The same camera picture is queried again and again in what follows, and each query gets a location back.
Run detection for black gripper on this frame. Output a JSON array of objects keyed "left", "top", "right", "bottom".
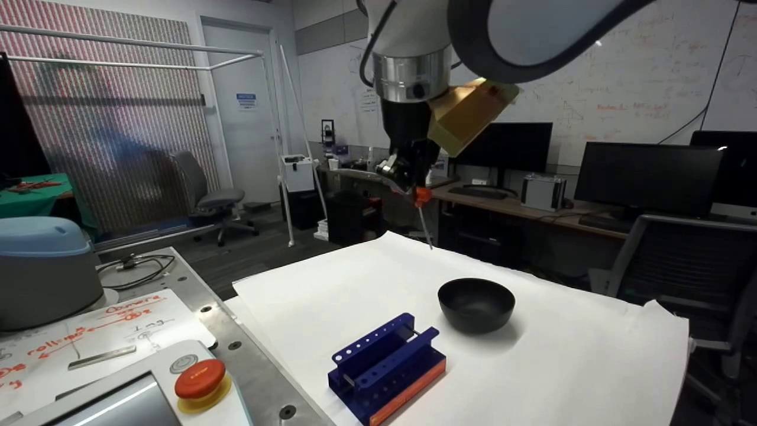
[{"left": 380, "top": 96, "right": 445, "bottom": 193}]

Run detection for orange handled screwdriver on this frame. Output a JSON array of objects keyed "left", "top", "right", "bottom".
[{"left": 411, "top": 184, "right": 438, "bottom": 253}]

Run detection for black bowl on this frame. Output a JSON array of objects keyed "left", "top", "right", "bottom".
[{"left": 434, "top": 276, "right": 517, "bottom": 337}]

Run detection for cluttered long desk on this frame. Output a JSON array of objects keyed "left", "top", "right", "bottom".
[{"left": 316, "top": 153, "right": 460, "bottom": 247}]

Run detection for small black monitor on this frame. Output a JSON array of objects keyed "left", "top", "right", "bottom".
[{"left": 449, "top": 121, "right": 555, "bottom": 189}]

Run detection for brown wooden desk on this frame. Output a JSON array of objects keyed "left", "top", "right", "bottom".
[{"left": 420, "top": 183, "right": 634, "bottom": 274}]

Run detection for white cart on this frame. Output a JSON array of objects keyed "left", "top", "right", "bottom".
[{"left": 273, "top": 151, "right": 331, "bottom": 249}]

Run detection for white computer box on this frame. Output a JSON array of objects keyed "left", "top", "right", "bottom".
[{"left": 519, "top": 171, "right": 569, "bottom": 214}]

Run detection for white door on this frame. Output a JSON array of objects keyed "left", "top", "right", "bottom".
[{"left": 198, "top": 16, "right": 289, "bottom": 209}]

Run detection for grey padded office chair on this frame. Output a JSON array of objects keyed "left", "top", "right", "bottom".
[{"left": 168, "top": 149, "right": 260, "bottom": 249}]

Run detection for blue tool rack orange base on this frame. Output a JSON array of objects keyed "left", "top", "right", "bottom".
[{"left": 327, "top": 309, "right": 449, "bottom": 426}]

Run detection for wide black monitor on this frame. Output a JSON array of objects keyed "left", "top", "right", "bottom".
[{"left": 572, "top": 139, "right": 725, "bottom": 222}]

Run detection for white paper sheet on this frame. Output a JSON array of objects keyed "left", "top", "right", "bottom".
[{"left": 219, "top": 228, "right": 692, "bottom": 426}]

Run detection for grey mesh office chair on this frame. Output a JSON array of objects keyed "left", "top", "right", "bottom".
[{"left": 603, "top": 211, "right": 757, "bottom": 426}]

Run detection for red emergency stop button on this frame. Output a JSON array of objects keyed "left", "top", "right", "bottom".
[{"left": 169, "top": 357, "right": 230, "bottom": 402}]

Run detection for white control box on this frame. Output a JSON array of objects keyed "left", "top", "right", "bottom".
[{"left": 5, "top": 339, "right": 253, "bottom": 426}]

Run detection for green table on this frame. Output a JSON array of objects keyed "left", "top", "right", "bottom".
[{"left": 0, "top": 171, "right": 81, "bottom": 228}]

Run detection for grey device blue lid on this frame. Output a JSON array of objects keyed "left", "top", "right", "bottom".
[{"left": 0, "top": 215, "right": 104, "bottom": 333}]

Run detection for white board orange writing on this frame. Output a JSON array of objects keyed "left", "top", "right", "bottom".
[{"left": 0, "top": 287, "right": 217, "bottom": 424}]

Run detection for black screen panel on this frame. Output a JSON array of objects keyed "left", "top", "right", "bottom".
[{"left": 0, "top": 49, "right": 51, "bottom": 189}]

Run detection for gold wrist camera mount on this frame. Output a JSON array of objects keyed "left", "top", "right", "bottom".
[{"left": 425, "top": 75, "right": 523, "bottom": 160}]

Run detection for wall dispenser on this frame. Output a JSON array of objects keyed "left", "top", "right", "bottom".
[{"left": 316, "top": 115, "right": 339, "bottom": 149}]

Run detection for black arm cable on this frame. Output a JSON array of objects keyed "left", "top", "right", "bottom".
[{"left": 356, "top": 0, "right": 398, "bottom": 91}]

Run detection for metal base plate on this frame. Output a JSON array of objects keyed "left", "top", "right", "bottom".
[{"left": 92, "top": 247, "right": 334, "bottom": 426}]

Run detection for metal frame bars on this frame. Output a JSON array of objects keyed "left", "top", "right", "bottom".
[{"left": 0, "top": 21, "right": 264, "bottom": 75}]

